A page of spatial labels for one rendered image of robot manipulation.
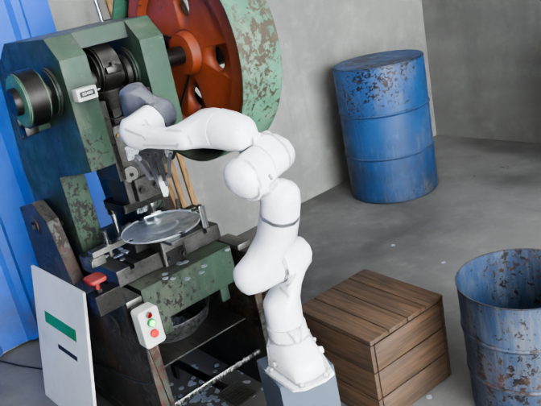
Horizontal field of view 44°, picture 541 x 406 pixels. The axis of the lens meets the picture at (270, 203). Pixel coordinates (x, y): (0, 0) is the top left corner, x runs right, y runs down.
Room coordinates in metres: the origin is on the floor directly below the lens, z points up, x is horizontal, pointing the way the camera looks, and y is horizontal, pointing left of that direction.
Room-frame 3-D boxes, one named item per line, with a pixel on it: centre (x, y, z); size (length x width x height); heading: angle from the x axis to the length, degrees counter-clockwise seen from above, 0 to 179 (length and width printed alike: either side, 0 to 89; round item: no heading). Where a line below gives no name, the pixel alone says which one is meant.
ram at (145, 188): (2.34, 0.46, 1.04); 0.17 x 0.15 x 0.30; 37
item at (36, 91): (2.24, 0.69, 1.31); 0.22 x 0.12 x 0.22; 37
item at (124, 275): (2.37, 0.48, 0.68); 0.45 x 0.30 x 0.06; 127
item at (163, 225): (2.27, 0.40, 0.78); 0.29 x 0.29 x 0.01
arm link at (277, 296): (1.77, 0.00, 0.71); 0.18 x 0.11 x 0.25; 124
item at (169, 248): (2.23, 0.38, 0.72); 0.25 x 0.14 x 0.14; 37
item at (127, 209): (2.38, 0.48, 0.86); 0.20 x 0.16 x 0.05; 127
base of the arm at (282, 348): (1.71, 0.01, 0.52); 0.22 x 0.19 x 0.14; 20
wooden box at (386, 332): (2.20, -0.28, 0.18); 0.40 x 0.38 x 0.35; 34
